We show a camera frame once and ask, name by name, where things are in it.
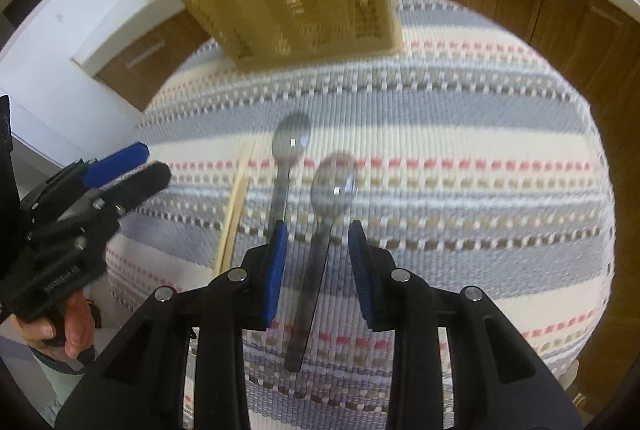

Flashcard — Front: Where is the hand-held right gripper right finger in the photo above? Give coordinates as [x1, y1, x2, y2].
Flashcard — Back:
[347, 219, 586, 430]

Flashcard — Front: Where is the wooden chopstick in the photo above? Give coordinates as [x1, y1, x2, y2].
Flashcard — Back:
[222, 140, 258, 273]
[215, 172, 249, 271]

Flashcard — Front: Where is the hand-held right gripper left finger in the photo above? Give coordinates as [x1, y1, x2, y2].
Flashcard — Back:
[55, 220, 289, 430]

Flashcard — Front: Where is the striped woven table cloth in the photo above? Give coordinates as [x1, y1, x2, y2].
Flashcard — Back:
[102, 0, 616, 430]

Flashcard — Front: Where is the person's pale green clothing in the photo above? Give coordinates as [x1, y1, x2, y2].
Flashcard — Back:
[27, 345, 76, 411]

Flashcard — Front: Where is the person's left hand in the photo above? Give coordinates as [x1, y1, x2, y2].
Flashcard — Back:
[15, 290, 96, 361]

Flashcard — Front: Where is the clear plastic spoon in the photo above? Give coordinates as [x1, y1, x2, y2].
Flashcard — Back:
[269, 112, 313, 235]
[284, 152, 358, 373]

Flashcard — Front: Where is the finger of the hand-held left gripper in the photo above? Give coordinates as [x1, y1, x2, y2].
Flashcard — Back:
[95, 162, 172, 217]
[82, 142, 151, 189]

